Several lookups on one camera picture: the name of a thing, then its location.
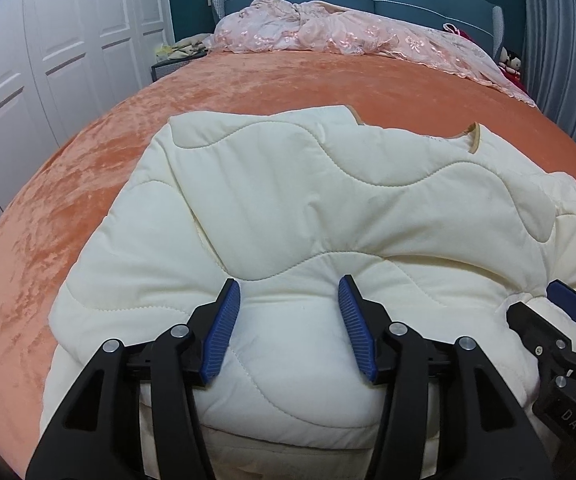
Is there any small plush doll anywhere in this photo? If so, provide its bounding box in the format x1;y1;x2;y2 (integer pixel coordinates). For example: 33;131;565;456
498;46;525;80

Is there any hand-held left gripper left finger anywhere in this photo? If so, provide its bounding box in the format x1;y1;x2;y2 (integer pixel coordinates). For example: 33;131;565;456
25;278;242;480

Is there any white wardrobe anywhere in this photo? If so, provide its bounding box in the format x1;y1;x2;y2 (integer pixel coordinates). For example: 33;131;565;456
0;0;175;231

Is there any blue-grey curtain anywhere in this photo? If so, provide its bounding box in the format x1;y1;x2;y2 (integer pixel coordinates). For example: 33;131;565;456
518;0;576;176

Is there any red cloth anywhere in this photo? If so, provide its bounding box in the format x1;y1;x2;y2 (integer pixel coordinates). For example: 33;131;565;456
443;22;475;42

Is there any orange velvet bed blanket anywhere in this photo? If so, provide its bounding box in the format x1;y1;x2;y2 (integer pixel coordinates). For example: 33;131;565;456
0;47;576;480

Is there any pink floral quilt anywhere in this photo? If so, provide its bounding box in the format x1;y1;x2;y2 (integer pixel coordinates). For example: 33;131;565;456
207;0;539;108

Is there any cream quilted jacket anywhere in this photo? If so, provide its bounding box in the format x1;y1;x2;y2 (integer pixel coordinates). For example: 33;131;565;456
40;105;576;480

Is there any grey nightstand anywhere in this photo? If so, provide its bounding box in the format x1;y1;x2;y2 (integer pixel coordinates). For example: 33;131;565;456
149;52;209;83

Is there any beige cloth pile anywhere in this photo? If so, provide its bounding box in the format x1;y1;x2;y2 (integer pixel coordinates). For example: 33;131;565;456
155;34;216;61

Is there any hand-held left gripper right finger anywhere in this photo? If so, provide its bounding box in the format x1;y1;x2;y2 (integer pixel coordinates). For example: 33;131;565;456
337;274;555;480

